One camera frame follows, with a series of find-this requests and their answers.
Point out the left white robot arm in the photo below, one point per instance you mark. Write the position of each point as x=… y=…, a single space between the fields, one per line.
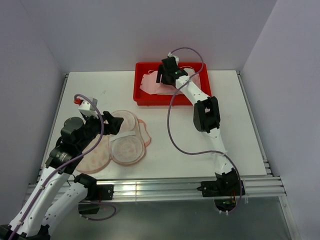
x=41 y=214

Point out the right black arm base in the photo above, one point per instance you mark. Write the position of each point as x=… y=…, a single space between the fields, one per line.
x=225 y=190

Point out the white bra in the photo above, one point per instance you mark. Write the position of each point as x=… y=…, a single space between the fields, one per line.
x=190 y=70

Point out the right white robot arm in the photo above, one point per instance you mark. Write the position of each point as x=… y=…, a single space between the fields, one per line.
x=206 y=120

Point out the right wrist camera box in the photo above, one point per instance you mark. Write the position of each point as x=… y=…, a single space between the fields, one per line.
x=171 y=55

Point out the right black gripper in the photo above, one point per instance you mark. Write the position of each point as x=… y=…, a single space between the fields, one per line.
x=161 y=71

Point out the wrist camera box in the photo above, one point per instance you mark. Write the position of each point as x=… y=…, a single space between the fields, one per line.
x=171 y=55
x=86 y=109

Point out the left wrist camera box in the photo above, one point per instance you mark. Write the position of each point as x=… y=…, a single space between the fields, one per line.
x=86 y=109

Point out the pink bra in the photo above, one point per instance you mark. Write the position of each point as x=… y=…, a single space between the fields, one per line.
x=149 y=85

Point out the aluminium frame rail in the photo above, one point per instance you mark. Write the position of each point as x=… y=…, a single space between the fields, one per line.
x=166 y=174

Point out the red plastic tray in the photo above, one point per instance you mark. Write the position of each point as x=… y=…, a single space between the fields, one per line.
x=142 y=98

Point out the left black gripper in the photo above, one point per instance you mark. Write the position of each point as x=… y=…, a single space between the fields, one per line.
x=114 y=122

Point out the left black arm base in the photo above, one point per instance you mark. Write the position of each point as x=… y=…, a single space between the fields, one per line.
x=95 y=202

